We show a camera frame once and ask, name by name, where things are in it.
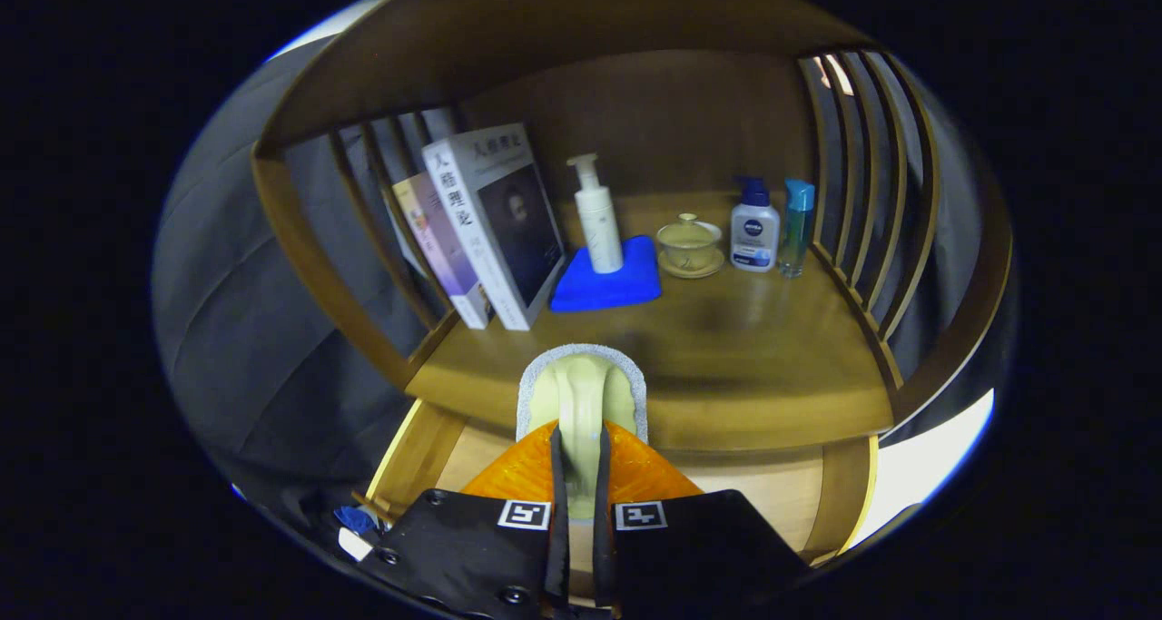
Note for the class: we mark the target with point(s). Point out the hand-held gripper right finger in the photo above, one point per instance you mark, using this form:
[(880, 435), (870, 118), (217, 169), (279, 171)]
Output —
[(603, 556)]

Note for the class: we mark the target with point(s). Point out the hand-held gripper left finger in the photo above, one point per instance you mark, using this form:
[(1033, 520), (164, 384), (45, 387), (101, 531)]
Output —
[(557, 556)]

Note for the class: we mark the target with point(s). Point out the wooden drawer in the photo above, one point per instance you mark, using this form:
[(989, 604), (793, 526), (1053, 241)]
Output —
[(772, 493)]

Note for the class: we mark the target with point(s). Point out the wooden countertop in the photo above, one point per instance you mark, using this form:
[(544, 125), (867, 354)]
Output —
[(753, 357)]

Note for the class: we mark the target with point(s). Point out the wooden cabinet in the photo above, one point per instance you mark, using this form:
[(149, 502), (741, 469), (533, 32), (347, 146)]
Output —
[(590, 21)]

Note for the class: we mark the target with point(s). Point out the small white object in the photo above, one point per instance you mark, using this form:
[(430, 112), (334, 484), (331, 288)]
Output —
[(354, 544)]

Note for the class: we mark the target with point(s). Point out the small blue object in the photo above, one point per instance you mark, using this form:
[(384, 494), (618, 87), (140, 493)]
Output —
[(356, 518)]

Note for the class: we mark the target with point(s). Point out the blue folded cloth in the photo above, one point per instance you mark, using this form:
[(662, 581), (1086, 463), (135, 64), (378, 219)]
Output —
[(599, 289)]

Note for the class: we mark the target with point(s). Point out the thick white book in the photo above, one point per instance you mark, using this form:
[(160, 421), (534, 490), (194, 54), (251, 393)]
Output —
[(508, 239)]

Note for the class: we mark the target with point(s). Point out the white table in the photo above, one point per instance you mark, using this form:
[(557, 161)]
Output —
[(917, 475)]

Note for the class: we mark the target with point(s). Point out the beige lidded teacup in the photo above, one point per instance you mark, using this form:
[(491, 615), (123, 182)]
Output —
[(688, 243)]

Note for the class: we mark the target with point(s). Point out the white pump bottle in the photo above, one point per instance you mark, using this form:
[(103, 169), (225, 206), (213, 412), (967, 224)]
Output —
[(601, 230)]

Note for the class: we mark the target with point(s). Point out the purple book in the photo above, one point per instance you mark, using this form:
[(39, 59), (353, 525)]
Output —
[(445, 248)]

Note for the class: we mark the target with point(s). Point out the white lotion bottle blue cap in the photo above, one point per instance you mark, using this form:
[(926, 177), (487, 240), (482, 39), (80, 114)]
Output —
[(755, 234)]

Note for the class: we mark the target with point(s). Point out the teal bottle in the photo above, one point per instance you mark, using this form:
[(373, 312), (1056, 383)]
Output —
[(796, 230)]

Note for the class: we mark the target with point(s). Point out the black backdrop cloth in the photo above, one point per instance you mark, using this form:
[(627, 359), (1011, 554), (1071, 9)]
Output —
[(236, 329)]

